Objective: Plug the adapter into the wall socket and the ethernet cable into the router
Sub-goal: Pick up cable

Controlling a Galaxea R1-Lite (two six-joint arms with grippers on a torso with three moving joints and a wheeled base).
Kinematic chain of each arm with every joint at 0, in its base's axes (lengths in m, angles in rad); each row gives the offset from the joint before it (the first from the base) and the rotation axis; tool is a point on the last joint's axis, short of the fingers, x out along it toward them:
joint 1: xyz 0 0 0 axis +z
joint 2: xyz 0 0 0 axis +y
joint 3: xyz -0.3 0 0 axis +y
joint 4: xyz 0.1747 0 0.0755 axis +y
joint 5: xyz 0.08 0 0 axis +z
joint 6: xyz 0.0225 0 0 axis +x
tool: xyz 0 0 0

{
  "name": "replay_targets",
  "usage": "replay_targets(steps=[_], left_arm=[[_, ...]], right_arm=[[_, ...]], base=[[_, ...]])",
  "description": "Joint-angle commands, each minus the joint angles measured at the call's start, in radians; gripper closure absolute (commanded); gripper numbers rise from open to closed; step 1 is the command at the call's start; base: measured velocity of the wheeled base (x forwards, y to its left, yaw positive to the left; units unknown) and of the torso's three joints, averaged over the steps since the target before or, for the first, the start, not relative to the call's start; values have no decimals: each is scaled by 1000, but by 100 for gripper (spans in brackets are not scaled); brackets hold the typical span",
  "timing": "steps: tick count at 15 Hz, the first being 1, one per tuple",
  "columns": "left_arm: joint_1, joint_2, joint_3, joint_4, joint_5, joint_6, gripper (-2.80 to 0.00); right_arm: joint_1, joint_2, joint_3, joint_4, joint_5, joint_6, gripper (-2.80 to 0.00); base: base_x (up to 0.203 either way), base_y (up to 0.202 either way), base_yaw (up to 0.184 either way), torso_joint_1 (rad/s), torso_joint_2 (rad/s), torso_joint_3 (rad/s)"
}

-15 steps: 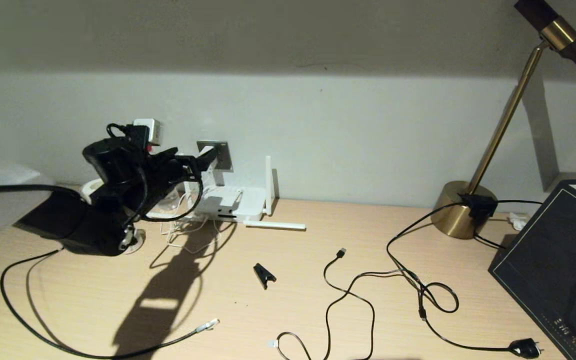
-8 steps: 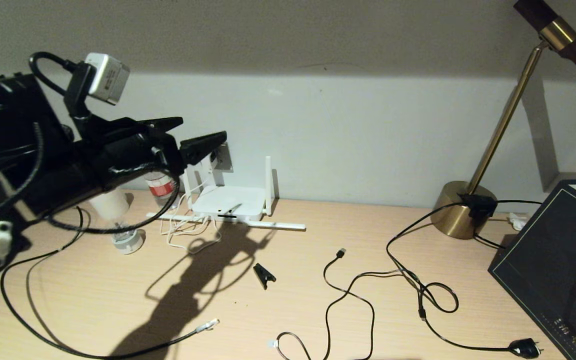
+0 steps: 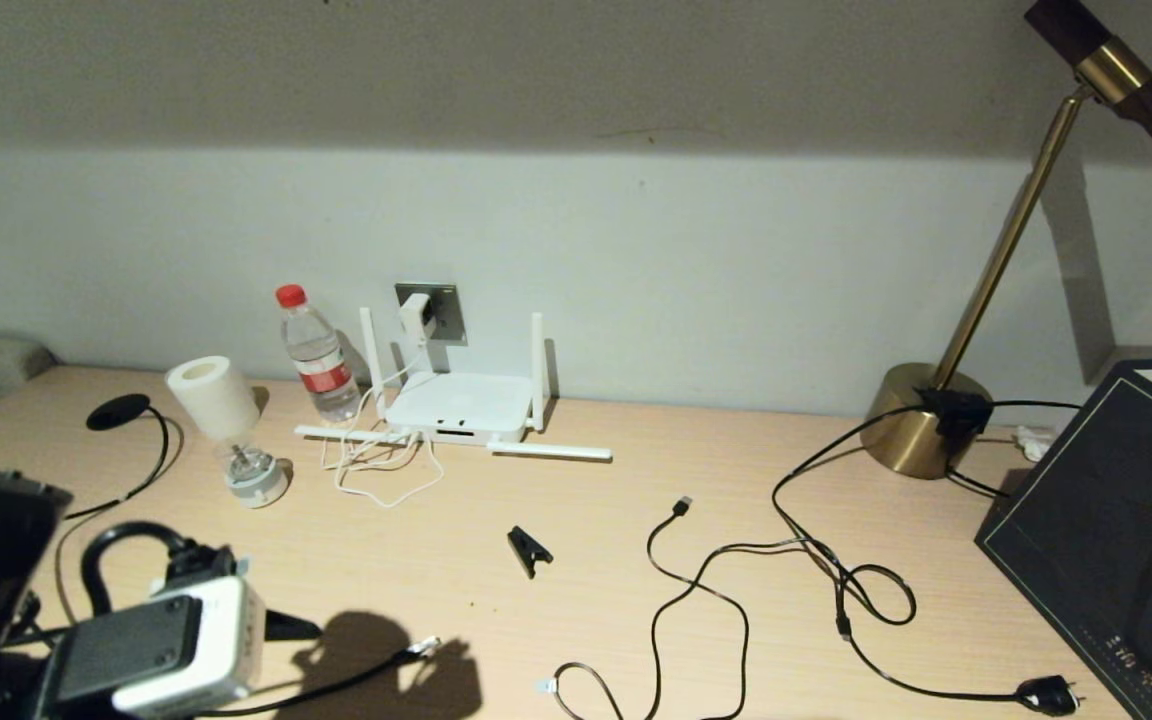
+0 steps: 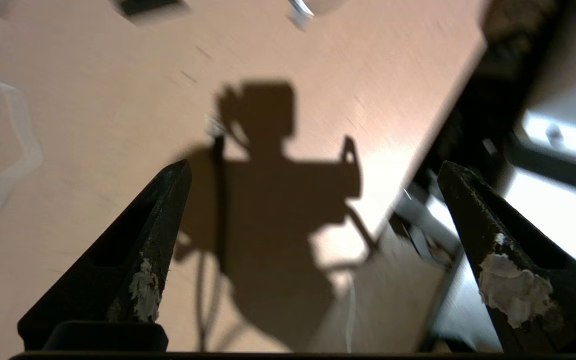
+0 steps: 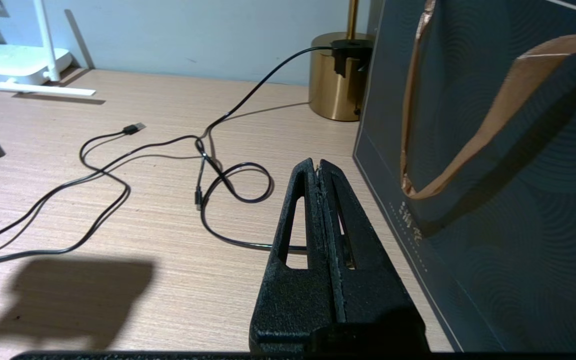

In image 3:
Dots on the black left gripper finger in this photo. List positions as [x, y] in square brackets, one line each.
[286, 626]

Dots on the white power adapter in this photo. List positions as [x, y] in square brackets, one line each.
[416, 318]

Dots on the white router with antennas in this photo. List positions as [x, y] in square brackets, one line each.
[456, 405]

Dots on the small lamp white shade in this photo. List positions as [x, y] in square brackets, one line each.
[208, 398]

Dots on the small black clip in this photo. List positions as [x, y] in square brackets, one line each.
[528, 548]

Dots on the clear bottle red cap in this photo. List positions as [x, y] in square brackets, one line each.
[321, 365]

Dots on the brass desk lamp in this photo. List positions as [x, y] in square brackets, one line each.
[921, 440]

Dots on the black charger block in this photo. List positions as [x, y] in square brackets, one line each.
[958, 412]

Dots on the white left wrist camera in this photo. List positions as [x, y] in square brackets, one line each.
[206, 650]

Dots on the grey wall socket plate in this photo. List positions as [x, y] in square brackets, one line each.
[449, 310]

